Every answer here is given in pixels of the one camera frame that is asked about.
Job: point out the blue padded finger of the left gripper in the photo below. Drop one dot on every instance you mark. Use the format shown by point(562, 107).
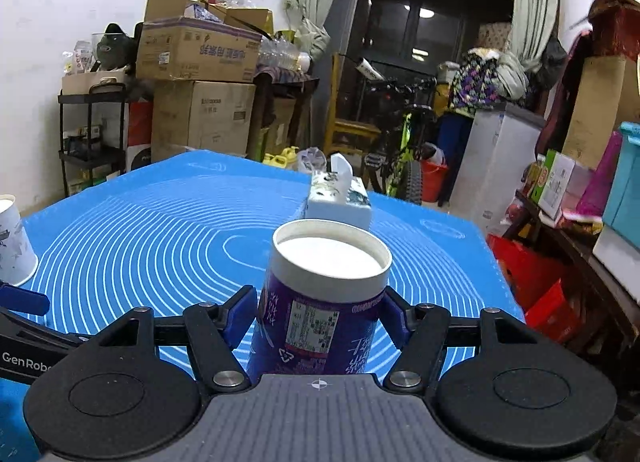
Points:
point(21, 300)

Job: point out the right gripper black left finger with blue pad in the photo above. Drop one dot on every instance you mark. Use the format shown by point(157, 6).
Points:
point(140, 383)

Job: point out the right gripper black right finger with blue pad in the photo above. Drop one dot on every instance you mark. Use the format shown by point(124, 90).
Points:
point(493, 382)

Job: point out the purple white paper cup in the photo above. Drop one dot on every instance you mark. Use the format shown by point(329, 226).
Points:
point(320, 302)

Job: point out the white patterned paper cup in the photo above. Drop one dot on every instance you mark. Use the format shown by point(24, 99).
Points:
point(18, 260)

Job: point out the red gift bag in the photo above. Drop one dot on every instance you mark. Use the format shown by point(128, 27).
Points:
point(537, 286)

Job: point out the dark wooden side table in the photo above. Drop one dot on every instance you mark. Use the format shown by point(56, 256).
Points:
point(609, 315)

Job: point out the blue silicone baking mat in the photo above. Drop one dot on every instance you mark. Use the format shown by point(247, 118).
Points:
point(197, 228)

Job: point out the black metal shelf rack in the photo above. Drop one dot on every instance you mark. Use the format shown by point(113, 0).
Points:
point(86, 151)

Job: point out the green white product box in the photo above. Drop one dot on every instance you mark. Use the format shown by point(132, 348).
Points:
point(552, 181)

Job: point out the teal plastic storage bin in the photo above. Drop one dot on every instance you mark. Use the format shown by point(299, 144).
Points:
point(622, 212)

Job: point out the red plastic bucket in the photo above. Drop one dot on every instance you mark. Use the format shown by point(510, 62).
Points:
point(433, 177)

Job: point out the white chest freezer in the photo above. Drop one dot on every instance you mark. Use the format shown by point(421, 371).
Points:
point(500, 147)

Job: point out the white tissue box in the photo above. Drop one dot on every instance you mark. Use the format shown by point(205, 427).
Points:
point(338, 194)

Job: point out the lower cardboard box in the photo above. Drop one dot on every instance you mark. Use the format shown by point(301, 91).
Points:
point(200, 116)

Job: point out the black bicycle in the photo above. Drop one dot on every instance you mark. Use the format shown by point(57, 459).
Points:
point(404, 115)

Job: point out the upper cardboard box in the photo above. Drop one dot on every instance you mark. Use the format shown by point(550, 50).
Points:
point(176, 45)

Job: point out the wooden chair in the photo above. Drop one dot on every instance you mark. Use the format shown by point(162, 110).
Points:
point(365, 132)

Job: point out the tall cardboard box right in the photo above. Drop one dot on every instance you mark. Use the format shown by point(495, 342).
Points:
point(608, 95)

